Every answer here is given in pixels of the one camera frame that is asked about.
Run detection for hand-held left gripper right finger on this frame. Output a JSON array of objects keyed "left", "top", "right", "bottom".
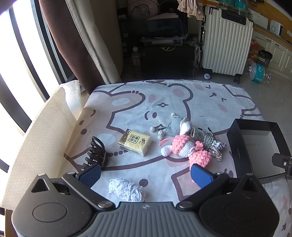
[{"left": 177, "top": 164, "right": 263, "bottom": 209}]

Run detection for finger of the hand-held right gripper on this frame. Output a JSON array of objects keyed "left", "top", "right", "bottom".
[{"left": 272, "top": 153, "right": 292, "bottom": 181}]

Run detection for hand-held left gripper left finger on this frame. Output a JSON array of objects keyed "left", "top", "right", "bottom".
[{"left": 31, "top": 164, "right": 116, "bottom": 211}]

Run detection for black hair claw clip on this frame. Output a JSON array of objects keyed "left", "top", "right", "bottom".
[{"left": 85, "top": 136, "right": 109, "bottom": 169}]

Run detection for pink crochet toy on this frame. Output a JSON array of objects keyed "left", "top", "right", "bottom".
[{"left": 159, "top": 134, "right": 211, "bottom": 184}]

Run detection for white lace scrunchie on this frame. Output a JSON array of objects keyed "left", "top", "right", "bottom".
[{"left": 108, "top": 178, "right": 147, "bottom": 203}]

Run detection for braided rope tassel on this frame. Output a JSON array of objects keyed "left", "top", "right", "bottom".
[{"left": 194, "top": 128, "right": 227, "bottom": 162}]

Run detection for black cardboard box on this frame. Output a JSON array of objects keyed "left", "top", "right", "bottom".
[{"left": 226, "top": 118, "right": 291, "bottom": 179}]

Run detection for blue cream crochet ornament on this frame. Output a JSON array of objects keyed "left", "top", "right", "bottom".
[{"left": 150, "top": 112, "right": 195, "bottom": 140}]

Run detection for yellow tissue pack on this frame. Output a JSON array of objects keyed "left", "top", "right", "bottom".
[{"left": 118, "top": 129, "right": 153, "bottom": 157}]

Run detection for beige honeycomb foam sheet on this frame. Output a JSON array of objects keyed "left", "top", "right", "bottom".
[{"left": 0, "top": 85, "right": 79, "bottom": 209}]

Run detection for white bubble wrap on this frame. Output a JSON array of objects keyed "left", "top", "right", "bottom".
[{"left": 60, "top": 80, "right": 84, "bottom": 119}]

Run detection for cartoon printed blanket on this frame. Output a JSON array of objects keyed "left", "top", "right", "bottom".
[{"left": 63, "top": 79, "right": 292, "bottom": 237}]

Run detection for large water bottle blue label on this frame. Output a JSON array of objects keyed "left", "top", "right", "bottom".
[{"left": 245, "top": 62, "right": 273, "bottom": 83}]

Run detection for black trash bin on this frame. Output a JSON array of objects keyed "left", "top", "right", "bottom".
[{"left": 257, "top": 50, "right": 273, "bottom": 68}]

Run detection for cream kitchen cabinets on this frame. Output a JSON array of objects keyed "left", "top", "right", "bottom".
[{"left": 251, "top": 30, "right": 292, "bottom": 74}]

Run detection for red green beer carton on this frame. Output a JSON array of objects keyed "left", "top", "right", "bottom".
[{"left": 247, "top": 39, "right": 260, "bottom": 63}]

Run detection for black leather case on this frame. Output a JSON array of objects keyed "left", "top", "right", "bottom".
[{"left": 140, "top": 44, "right": 201, "bottom": 79}]

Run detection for clear plastic bag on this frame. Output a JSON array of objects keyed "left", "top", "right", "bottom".
[{"left": 193, "top": 38, "right": 203, "bottom": 69}]

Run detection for clear plastic water bottle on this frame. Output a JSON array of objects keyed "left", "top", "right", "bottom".
[{"left": 132, "top": 46, "right": 141, "bottom": 66}]

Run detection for white ribbed suitcase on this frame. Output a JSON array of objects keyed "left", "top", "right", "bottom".
[{"left": 201, "top": 5, "right": 254, "bottom": 80}]

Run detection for white small appliance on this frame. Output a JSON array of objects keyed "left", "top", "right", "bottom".
[{"left": 269, "top": 20, "right": 284, "bottom": 37}]

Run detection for beige curtain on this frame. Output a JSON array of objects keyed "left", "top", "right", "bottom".
[{"left": 66, "top": 0, "right": 124, "bottom": 83}]

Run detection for brown curtain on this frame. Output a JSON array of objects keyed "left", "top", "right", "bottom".
[{"left": 39, "top": 0, "right": 110, "bottom": 94}]

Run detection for white cardboard box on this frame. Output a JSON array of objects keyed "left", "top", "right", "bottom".
[{"left": 247, "top": 9, "right": 269, "bottom": 30}]

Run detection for clear plastic storage bin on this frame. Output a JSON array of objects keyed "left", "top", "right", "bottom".
[{"left": 140, "top": 18, "right": 189, "bottom": 46}]

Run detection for wrapped bottles on counter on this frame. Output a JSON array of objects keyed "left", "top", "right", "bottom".
[{"left": 218, "top": 0, "right": 249, "bottom": 16}]

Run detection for beige fringe tassel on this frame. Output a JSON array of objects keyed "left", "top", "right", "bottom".
[{"left": 177, "top": 0, "right": 204, "bottom": 20}]

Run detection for black round fan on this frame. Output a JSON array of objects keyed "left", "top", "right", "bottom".
[{"left": 158, "top": 0, "right": 183, "bottom": 14}]

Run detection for dark window frame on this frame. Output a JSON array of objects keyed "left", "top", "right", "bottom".
[{"left": 0, "top": 0, "right": 69, "bottom": 174}]

